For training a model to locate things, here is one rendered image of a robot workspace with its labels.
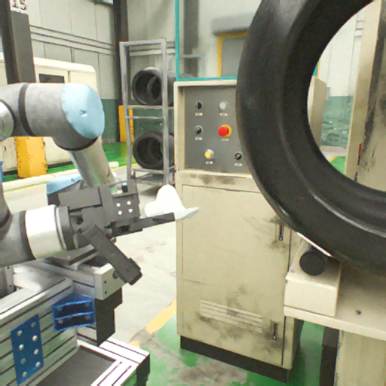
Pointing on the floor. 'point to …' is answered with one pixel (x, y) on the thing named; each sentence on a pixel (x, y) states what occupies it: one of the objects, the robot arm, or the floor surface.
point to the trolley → (163, 90)
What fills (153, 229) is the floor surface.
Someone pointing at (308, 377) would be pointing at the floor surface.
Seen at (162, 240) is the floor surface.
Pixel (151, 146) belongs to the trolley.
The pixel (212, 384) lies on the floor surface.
